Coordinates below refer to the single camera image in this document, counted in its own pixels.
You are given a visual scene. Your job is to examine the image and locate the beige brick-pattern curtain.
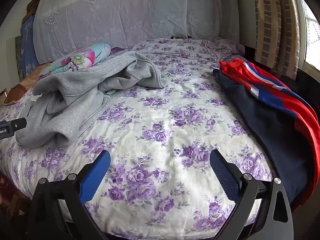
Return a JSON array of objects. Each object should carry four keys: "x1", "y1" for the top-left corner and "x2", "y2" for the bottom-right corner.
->
[{"x1": 252, "y1": 0, "x2": 304, "y2": 79}]

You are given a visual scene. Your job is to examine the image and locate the purple floral pillow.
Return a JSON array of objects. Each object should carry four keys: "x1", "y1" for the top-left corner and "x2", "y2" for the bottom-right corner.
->
[{"x1": 204, "y1": 39, "x2": 246, "y2": 62}]

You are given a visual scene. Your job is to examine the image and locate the red and blue sports jacket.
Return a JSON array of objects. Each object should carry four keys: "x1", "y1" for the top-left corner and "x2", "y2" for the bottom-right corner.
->
[{"x1": 219, "y1": 58, "x2": 320, "y2": 213}]

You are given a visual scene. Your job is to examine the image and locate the brown cushion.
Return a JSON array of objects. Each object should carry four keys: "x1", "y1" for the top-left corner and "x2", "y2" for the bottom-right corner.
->
[{"x1": 4, "y1": 61, "x2": 54, "y2": 105}]

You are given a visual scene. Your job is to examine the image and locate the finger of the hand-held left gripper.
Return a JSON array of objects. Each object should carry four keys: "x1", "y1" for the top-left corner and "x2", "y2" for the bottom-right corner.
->
[{"x1": 11, "y1": 117, "x2": 27, "y2": 131}]

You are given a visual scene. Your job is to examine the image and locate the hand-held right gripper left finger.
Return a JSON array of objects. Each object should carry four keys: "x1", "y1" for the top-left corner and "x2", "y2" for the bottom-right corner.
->
[{"x1": 27, "y1": 150, "x2": 112, "y2": 240}]

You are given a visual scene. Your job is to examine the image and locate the blue printed cloth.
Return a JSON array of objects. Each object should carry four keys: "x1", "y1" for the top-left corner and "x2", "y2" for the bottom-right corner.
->
[{"x1": 20, "y1": 14, "x2": 39, "y2": 78}]

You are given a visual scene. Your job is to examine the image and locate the grey sweatshirt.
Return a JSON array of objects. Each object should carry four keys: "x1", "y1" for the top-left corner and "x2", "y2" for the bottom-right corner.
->
[{"x1": 15, "y1": 51, "x2": 168, "y2": 148}]

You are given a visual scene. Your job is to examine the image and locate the navy blue garment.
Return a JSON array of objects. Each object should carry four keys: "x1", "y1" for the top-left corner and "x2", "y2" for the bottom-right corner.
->
[{"x1": 212, "y1": 69, "x2": 315, "y2": 205}]

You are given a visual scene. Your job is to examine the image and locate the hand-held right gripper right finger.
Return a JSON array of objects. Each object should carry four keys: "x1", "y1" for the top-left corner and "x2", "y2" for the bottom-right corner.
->
[{"x1": 209, "y1": 149, "x2": 293, "y2": 240}]

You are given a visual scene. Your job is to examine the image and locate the white lace window curtain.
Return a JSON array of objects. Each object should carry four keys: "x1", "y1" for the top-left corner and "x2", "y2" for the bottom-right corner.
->
[{"x1": 300, "y1": 0, "x2": 320, "y2": 70}]

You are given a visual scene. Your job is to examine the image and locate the turquoise floral folded blanket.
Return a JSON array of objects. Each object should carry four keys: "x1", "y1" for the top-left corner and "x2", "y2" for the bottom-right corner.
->
[{"x1": 39, "y1": 43, "x2": 112, "y2": 77}]

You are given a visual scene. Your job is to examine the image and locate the purple floral bed sheet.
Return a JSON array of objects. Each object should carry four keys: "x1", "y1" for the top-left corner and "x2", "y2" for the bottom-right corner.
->
[{"x1": 0, "y1": 38, "x2": 275, "y2": 240}]

